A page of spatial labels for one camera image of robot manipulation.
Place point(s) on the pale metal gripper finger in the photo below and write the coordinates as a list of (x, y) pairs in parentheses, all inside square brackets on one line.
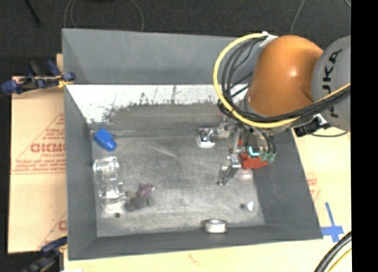
[(225, 127), (228, 171)]

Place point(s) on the red toy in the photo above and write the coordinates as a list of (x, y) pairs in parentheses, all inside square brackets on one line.
[(251, 163)]

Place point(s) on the small shiny metal cap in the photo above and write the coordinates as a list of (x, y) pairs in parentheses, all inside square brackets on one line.
[(205, 139)]

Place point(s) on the small white piece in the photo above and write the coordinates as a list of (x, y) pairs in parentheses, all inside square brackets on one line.
[(250, 205)]

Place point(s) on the grey metal bin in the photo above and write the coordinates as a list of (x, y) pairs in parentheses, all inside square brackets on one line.
[(183, 182)]

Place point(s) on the purple and grey toy animal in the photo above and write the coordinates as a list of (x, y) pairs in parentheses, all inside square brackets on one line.
[(141, 195)]

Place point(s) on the clear glass block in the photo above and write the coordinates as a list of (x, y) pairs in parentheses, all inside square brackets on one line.
[(107, 179)]

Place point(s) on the blue plastic clip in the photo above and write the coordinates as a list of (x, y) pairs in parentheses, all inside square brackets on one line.
[(104, 140)]

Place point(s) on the brown cardboard board, red print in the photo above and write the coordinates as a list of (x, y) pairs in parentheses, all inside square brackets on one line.
[(35, 176)]

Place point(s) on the black cylinder on white bracket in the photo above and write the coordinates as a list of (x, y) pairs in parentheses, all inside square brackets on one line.
[(307, 129)]

